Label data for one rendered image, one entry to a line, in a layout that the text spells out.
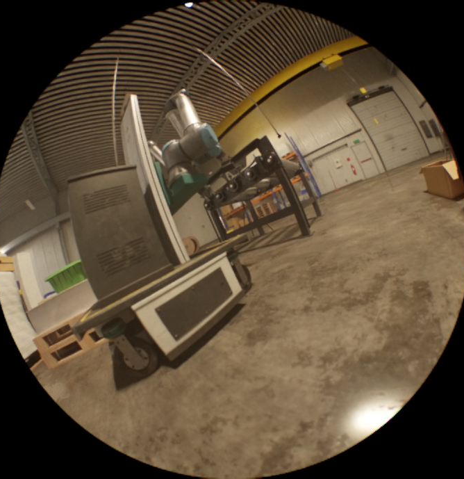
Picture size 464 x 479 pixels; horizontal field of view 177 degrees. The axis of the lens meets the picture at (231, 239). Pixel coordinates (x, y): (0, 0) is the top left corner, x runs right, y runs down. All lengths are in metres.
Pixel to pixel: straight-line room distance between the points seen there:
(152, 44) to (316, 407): 8.70
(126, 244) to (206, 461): 0.68
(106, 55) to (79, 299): 8.07
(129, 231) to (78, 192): 0.28
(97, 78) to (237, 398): 8.89
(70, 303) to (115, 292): 1.10
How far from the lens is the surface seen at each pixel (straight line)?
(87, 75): 8.54
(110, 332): 0.60
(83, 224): 0.63
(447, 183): 1.54
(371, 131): 11.29
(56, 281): 2.63
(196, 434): 0.46
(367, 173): 10.66
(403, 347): 0.46
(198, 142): 0.83
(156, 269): 0.61
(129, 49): 8.28
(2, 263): 2.60
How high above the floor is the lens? 0.38
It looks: 4 degrees down
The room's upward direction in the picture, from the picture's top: 24 degrees counter-clockwise
